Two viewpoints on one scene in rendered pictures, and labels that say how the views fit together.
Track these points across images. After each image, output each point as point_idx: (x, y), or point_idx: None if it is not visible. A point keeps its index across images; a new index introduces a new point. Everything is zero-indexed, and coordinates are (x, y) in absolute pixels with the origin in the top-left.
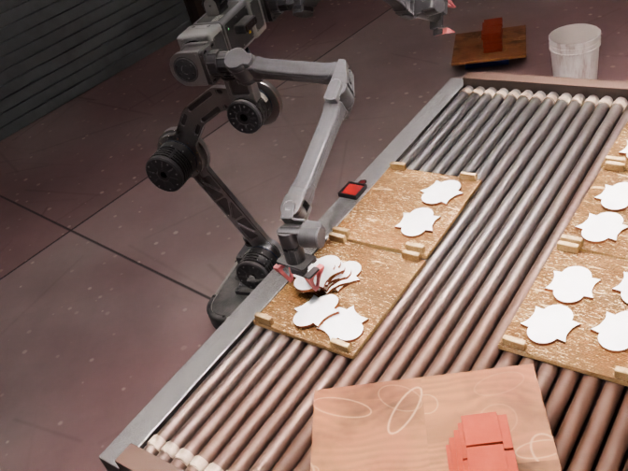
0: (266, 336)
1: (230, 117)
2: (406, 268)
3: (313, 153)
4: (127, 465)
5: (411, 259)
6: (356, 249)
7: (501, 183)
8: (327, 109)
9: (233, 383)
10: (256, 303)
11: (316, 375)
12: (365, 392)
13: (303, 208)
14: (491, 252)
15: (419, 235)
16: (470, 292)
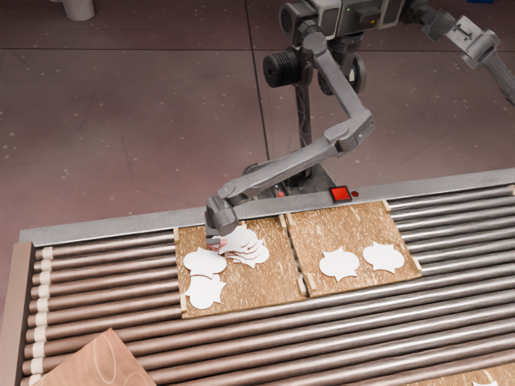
0: (168, 247)
1: (319, 72)
2: (288, 292)
3: (280, 165)
4: (13, 253)
5: (298, 288)
6: (282, 243)
7: (432, 292)
8: (321, 142)
9: (119, 258)
10: (193, 217)
11: (156, 305)
12: (126, 364)
13: (239, 197)
14: (351, 339)
15: (326, 275)
16: (300, 354)
